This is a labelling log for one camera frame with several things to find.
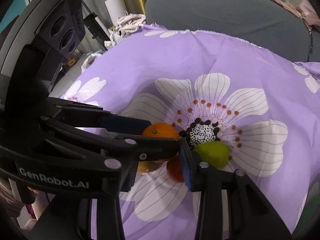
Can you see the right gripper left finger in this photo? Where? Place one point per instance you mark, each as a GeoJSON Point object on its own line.
{"type": "Point", "coordinates": [69, 217]}

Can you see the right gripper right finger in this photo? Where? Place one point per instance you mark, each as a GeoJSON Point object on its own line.
{"type": "Point", "coordinates": [250, 214]}

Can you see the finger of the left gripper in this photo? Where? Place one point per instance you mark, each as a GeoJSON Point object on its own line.
{"type": "Point", "coordinates": [124, 124]}
{"type": "Point", "coordinates": [151, 149]}

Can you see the green plastic bowl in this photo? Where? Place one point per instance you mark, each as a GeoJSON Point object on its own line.
{"type": "Point", "coordinates": [309, 212]}

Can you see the left hand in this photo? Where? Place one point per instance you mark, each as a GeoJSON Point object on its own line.
{"type": "Point", "coordinates": [34, 190]}

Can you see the large orange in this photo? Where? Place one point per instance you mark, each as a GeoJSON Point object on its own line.
{"type": "Point", "coordinates": [148, 166]}

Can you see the small mandarin orange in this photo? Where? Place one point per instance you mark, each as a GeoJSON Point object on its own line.
{"type": "Point", "coordinates": [161, 130]}

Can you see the red tomato between oranges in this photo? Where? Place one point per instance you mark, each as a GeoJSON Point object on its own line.
{"type": "Point", "coordinates": [174, 169]}

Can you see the purple floral tablecloth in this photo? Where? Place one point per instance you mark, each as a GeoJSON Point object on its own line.
{"type": "Point", "coordinates": [211, 86]}

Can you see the white braided cloth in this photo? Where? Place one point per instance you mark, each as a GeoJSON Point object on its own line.
{"type": "Point", "coordinates": [125, 26]}

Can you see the white paper roll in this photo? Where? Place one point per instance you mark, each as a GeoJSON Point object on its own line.
{"type": "Point", "coordinates": [116, 9]}

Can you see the grey sofa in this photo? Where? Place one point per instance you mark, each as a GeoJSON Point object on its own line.
{"type": "Point", "coordinates": [261, 22]}

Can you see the pile of clothes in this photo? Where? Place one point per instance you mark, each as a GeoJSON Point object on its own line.
{"type": "Point", "coordinates": [304, 11]}

